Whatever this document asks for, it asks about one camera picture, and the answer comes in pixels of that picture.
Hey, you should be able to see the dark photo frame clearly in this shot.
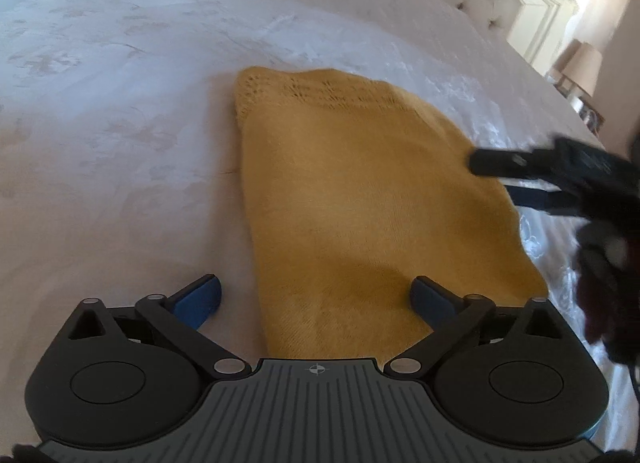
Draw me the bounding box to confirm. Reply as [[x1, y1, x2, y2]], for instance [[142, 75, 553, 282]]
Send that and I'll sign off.
[[570, 97, 607, 136]]

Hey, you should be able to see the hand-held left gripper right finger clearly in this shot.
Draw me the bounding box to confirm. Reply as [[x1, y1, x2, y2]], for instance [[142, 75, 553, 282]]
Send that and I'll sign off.
[[384, 276, 577, 379]]

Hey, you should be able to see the yellow knit sweater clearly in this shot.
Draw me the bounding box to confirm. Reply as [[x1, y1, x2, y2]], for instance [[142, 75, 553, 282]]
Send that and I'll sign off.
[[233, 65, 549, 360]]

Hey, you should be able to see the white floral bedspread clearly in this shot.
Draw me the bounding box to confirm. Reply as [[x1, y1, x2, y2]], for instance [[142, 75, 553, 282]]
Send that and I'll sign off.
[[0, 0, 640, 463]]

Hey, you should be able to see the cream shade table lamp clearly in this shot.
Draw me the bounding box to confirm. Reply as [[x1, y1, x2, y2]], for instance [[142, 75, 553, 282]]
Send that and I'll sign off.
[[549, 40, 604, 100]]

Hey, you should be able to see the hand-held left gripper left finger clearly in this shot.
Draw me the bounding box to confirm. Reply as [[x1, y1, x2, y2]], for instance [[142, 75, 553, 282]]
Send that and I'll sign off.
[[66, 273, 252, 379]]

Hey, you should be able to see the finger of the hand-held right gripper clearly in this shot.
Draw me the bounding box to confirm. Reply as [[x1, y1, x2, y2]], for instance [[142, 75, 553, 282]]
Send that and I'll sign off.
[[506, 183, 587, 217], [467, 145, 563, 180]]

